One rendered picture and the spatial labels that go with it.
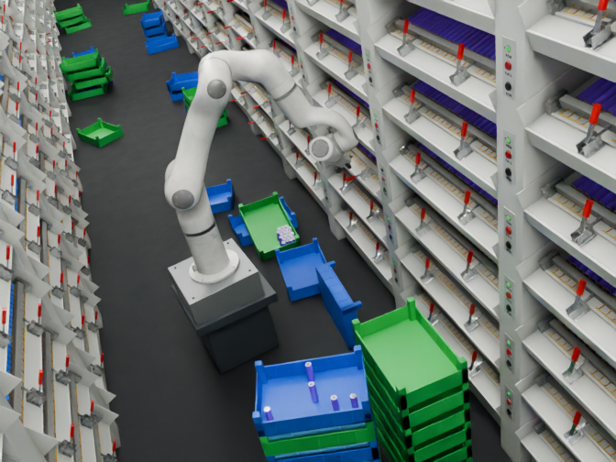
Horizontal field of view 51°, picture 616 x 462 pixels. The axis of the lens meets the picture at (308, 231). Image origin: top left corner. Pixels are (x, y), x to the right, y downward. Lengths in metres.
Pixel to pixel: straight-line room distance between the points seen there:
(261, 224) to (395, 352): 1.43
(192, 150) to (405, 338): 0.89
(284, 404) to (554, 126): 1.00
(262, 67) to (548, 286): 1.05
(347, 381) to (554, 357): 0.55
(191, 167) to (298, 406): 0.83
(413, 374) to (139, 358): 1.30
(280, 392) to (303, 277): 1.09
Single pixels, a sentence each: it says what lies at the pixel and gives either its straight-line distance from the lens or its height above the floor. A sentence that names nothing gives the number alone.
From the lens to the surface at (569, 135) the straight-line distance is 1.31.
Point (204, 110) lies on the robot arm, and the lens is 2.02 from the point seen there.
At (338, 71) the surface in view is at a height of 0.94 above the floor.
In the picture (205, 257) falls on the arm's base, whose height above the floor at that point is 0.48.
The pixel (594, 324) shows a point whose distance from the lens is 1.48.
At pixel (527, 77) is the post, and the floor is 1.23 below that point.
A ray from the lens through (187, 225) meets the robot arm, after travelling 2.24.
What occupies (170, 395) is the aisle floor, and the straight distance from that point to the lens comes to 2.54.
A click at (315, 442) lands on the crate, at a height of 0.35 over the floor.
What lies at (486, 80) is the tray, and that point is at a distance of 1.53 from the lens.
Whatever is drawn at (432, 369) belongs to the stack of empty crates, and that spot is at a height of 0.40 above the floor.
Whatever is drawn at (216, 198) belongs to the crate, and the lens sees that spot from 3.61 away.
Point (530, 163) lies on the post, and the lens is 1.42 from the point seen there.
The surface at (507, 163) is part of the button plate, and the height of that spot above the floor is 1.02.
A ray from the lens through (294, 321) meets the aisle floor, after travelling 2.65.
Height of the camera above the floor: 1.75
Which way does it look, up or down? 34 degrees down
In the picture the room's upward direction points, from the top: 12 degrees counter-clockwise
